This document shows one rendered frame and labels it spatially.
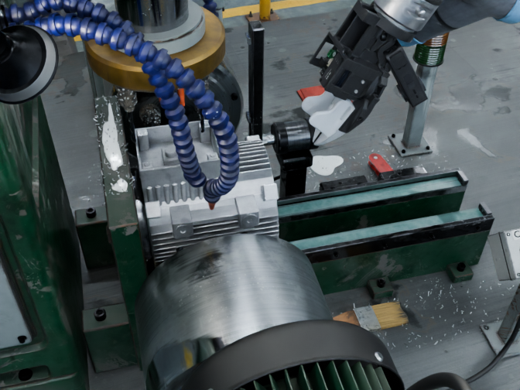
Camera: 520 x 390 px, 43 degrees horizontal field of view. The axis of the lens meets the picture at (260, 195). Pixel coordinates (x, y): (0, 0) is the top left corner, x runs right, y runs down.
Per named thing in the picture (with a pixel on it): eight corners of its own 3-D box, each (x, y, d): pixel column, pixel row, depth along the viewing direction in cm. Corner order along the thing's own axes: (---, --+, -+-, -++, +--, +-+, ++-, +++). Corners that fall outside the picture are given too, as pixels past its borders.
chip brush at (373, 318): (299, 347, 112) (299, 344, 112) (291, 323, 116) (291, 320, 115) (409, 324, 116) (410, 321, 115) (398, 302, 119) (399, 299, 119)
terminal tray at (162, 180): (145, 208, 98) (139, 172, 93) (138, 163, 105) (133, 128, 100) (224, 196, 100) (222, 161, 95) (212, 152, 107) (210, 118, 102)
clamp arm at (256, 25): (248, 156, 119) (248, 30, 101) (244, 146, 121) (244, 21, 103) (267, 153, 119) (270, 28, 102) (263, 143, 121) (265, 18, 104)
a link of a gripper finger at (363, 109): (330, 116, 93) (364, 67, 89) (339, 120, 94) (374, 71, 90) (340, 136, 90) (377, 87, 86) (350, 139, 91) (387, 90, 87)
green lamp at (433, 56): (420, 68, 134) (425, 49, 131) (408, 53, 138) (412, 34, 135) (447, 64, 135) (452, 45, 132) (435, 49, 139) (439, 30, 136)
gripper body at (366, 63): (305, 65, 91) (354, -11, 85) (352, 83, 95) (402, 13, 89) (322, 96, 85) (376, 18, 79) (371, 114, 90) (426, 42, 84)
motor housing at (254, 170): (158, 294, 105) (145, 210, 92) (146, 212, 119) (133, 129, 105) (278, 273, 108) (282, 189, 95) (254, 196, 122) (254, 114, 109)
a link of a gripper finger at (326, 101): (282, 122, 96) (316, 71, 91) (315, 132, 99) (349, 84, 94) (289, 135, 94) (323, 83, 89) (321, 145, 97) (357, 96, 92)
